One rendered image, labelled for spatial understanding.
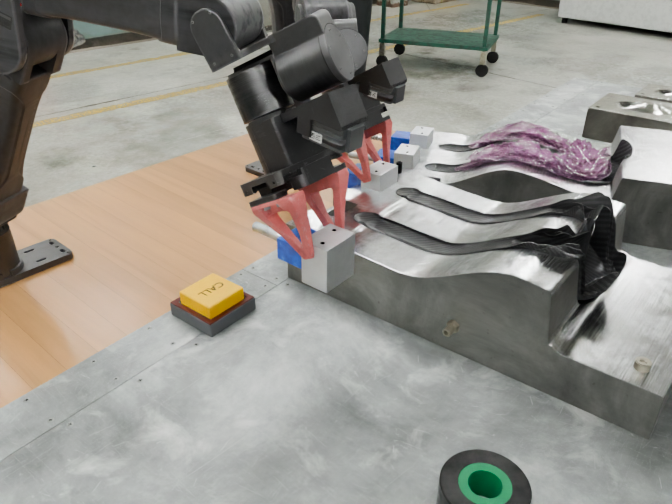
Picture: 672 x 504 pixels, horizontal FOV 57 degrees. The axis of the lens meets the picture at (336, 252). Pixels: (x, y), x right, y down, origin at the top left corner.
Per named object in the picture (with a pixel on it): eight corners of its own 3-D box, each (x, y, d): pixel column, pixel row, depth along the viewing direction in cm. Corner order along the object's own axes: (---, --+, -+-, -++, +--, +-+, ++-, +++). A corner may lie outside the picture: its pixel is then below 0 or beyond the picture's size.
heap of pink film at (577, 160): (451, 175, 108) (455, 132, 104) (470, 141, 122) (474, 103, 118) (610, 198, 100) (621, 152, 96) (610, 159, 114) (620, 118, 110)
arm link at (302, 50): (364, 67, 65) (314, -47, 61) (341, 89, 58) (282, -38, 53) (275, 107, 70) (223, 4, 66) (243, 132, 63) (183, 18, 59)
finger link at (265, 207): (359, 236, 67) (327, 155, 65) (317, 263, 62) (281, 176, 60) (317, 245, 72) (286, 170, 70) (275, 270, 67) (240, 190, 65)
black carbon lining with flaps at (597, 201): (346, 232, 87) (346, 170, 82) (407, 194, 98) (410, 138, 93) (592, 325, 69) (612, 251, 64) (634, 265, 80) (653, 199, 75)
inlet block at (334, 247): (241, 253, 74) (238, 213, 71) (270, 237, 77) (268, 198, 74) (326, 293, 67) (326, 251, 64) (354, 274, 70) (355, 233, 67)
